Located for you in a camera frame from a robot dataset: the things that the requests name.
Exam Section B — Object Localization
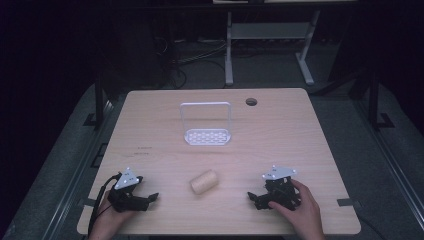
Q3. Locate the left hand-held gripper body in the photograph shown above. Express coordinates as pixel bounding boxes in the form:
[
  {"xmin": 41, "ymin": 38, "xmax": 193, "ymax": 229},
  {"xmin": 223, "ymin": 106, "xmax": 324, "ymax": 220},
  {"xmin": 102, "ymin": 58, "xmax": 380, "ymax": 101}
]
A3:
[{"xmin": 107, "ymin": 167, "xmax": 148, "ymax": 213}]

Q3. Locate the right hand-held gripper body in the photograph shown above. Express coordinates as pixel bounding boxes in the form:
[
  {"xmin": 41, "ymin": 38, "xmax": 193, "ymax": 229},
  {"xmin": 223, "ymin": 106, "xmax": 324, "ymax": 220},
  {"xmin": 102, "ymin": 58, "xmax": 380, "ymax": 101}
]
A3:
[{"xmin": 261, "ymin": 164, "xmax": 303, "ymax": 212}]

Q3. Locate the person's left hand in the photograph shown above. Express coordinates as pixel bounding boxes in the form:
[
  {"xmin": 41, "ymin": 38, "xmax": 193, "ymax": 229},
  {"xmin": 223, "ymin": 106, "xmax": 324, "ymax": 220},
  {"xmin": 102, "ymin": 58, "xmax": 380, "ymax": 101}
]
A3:
[{"xmin": 95, "ymin": 189, "xmax": 137, "ymax": 234}]

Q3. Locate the person's right hand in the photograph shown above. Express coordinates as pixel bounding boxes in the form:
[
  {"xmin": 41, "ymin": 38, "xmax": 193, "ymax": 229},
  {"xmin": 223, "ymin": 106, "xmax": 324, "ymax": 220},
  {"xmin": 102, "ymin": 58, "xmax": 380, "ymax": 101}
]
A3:
[{"xmin": 267, "ymin": 179, "xmax": 324, "ymax": 232}]

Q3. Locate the grey tape strip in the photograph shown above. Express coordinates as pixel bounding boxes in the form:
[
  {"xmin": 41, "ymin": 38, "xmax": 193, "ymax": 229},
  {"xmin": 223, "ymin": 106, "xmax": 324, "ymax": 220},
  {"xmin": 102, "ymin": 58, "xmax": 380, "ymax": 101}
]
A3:
[
  {"xmin": 78, "ymin": 197, "xmax": 98, "ymax": 208},
  {"xmin": 336, "ymin": 197, "xmax": 362, "ymax": 208}
]

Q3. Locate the beige cylindrical roll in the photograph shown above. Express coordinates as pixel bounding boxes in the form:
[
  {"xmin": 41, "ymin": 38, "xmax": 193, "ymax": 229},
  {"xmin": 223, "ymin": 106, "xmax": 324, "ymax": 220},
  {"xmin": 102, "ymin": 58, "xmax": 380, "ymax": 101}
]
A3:
[{"xmin": 189, "ymin": 169, "xmax": 220, "ymax": 195}]

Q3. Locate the white rack with perforated base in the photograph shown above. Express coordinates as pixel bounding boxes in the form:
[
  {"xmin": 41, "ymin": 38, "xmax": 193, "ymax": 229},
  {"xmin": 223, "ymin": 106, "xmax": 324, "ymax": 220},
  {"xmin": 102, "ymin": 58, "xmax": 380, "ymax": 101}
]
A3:
[{"xmin": 179, "ymin": 101, "xmax": 233, "ymax": 147}]

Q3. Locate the black metal stand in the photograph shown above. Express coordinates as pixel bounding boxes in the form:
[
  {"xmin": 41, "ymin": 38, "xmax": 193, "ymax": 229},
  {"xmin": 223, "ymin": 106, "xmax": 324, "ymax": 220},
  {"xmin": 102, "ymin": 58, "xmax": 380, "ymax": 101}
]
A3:
[
  {"xmin": 82, "ymin": 73, "xmax": 107, "ymax": 130},
  {"xmin": 367, "ymin": 70, "xmax": 396, "ymax": 132}
]

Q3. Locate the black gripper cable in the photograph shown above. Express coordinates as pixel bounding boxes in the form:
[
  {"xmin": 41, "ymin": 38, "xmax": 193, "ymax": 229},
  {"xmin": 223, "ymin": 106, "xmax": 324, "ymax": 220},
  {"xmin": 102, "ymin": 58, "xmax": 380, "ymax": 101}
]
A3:
[{"xmin": 87, "ymin": 172, "xmax": 123, "ymax": 236}]

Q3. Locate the metal floor rail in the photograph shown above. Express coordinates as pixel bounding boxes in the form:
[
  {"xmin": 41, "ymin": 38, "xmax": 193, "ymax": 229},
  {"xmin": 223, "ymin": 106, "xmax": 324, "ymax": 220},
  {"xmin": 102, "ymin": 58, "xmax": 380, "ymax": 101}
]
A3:
[
  {"xmin": 41, "ymin": 98, "xmax": 114, "ymax": 240},
  {"xmin": 355, "ymin": 98, "xmax": 424, "ymax": 232}
]

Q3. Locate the bundle of dark floor cables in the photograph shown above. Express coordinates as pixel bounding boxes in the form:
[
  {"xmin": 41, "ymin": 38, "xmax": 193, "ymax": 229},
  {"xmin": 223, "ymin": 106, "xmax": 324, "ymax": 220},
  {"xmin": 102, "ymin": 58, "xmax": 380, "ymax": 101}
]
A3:
[{"xmin": 151, "ymin": 34, "xmax": 228, "ymax": 90}]

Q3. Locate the white metal desk frame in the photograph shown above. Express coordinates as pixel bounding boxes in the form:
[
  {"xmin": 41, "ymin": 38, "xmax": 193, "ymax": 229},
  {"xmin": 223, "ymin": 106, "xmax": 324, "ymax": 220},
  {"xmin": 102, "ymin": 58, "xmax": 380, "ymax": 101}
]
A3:
[{"xmin": 224, "ymin": 9, "xmax": 322, "ymax": 87}]

